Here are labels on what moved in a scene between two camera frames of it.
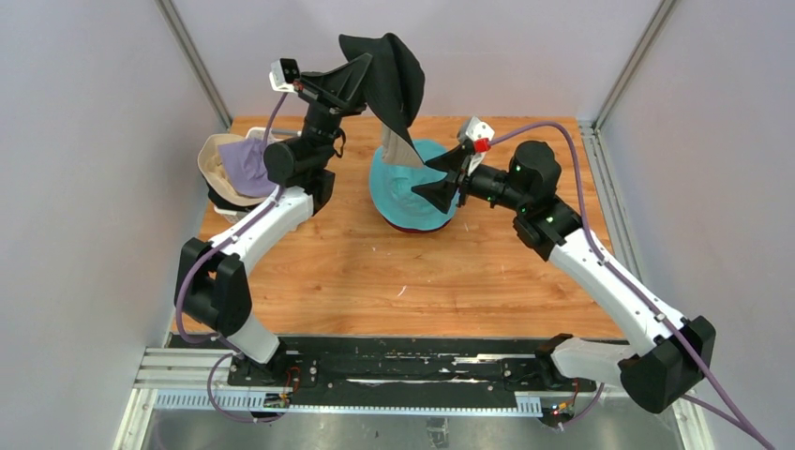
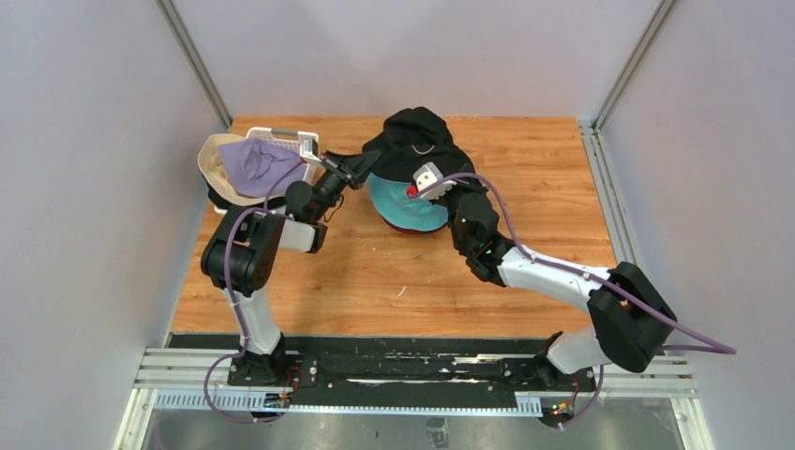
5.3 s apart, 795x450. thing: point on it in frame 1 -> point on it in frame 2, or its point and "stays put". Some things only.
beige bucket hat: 393,90 -> 411,138
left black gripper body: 322,118 -> 330,187
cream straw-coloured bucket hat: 213,170 stays put
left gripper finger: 339,85 -> 351,167
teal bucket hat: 393,187 stays put
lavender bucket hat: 247,165 stays put
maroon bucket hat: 412,230 stays put
